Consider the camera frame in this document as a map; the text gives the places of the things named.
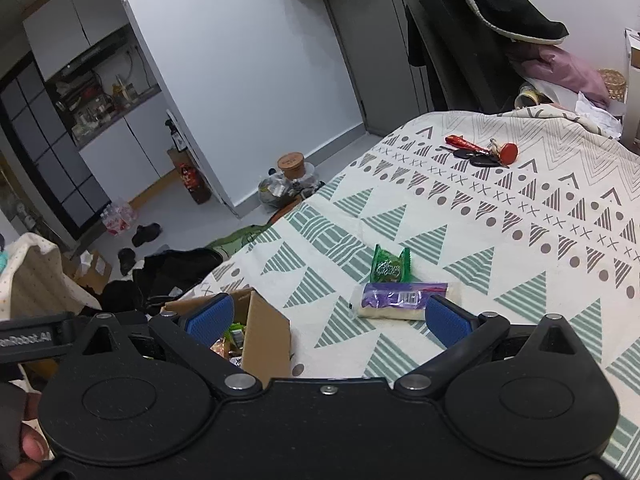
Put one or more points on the purple bread roll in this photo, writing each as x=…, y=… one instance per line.
x=400, y=300

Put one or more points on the red bottle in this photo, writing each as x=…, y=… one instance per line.
x=189, y=180

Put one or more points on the black jacket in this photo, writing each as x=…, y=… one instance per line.
x=490, y=5

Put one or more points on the crumpled white paper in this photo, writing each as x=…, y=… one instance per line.
x=597, y=112

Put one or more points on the person's left hand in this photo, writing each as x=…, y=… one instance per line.
x=32, y=447

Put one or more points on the green cloth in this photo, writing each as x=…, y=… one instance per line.
x=240, y=240

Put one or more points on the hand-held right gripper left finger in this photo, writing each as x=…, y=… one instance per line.
x=210, y=322

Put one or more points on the printed blanket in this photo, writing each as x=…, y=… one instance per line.
x=475, y=240

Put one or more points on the black car keys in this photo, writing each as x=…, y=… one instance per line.
x=480, y=160

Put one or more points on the dark green snack packet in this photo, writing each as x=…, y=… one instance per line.
x=390, y=266

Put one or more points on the wicker basket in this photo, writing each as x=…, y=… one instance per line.
x=613, y=82

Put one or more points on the glass jar wooden lid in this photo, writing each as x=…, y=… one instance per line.
x=291, y=165

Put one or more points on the pack of water bottles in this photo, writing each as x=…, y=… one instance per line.
x=117, y=217

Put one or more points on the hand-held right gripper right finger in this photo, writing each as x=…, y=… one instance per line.
x=447, y=325

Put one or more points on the black framed glass door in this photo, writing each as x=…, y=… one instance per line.
x=45, y=160

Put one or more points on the black shoe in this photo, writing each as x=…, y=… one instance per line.
x=126, y=258
x=146, y=234

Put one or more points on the pink garment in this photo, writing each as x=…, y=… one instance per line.
x=565, y=67

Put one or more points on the black bag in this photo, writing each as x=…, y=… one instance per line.
x=170, y=275

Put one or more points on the small flat cardboard box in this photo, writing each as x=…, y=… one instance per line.
x=92, y=270

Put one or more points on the black range hood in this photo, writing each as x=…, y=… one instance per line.
x=95, y=55

